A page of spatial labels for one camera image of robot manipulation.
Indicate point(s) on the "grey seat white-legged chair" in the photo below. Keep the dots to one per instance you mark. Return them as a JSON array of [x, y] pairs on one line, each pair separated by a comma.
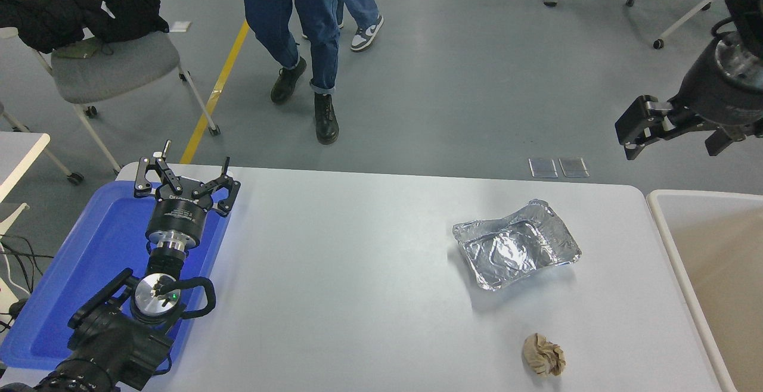
[[113, 70]]

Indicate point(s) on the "crumpled tan paper ball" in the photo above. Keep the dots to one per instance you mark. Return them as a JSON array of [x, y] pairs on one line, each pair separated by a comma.
[[543, 355]]

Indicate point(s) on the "blue plastic tray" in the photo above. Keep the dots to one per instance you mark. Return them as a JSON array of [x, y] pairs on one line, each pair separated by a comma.
[[89, 261]]

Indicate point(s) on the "foil tray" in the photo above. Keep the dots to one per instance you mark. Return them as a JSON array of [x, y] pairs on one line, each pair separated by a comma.
[[512, 249]]

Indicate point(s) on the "small white side table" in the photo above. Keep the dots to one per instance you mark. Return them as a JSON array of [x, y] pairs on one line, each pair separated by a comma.
[[15, 154]]

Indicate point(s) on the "white bracket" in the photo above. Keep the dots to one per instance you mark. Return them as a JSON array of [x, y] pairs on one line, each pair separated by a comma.
[[12, 216]]

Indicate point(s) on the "white rolling chair base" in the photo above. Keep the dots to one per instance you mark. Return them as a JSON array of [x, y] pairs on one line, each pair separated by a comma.
[[658, 43]]

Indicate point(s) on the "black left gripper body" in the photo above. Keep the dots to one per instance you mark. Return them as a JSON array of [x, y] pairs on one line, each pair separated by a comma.
[[179, 216]]

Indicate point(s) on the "white paper card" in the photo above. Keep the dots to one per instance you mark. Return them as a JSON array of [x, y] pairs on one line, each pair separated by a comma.
[[180, 25]]

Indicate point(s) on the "white power strip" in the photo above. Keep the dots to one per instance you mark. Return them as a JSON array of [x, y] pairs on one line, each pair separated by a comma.
[[11, 296]]

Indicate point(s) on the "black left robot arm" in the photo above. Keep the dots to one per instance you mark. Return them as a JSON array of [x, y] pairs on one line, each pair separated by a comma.
[[113, 344]]

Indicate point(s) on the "large pale bin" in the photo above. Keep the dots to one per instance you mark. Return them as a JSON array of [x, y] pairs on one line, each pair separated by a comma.
[[727, 273]]

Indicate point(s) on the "clear floor plate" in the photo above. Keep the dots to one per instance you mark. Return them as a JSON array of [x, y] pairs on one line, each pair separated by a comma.
[[573, 167], [543, 168]]

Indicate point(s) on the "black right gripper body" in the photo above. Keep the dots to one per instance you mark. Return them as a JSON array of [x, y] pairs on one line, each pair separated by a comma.
[[712, 97]]

